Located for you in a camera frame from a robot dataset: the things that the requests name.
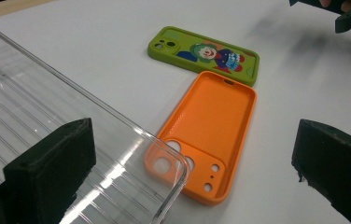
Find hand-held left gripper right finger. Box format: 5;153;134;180
290;119;351;224

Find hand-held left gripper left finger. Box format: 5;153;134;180
3;117;97;224

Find clear plastic tray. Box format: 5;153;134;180
0;17;191;224

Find orange phone case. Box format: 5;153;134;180
144;70;258;206

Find green clown phone case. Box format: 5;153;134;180
147;25;260;88

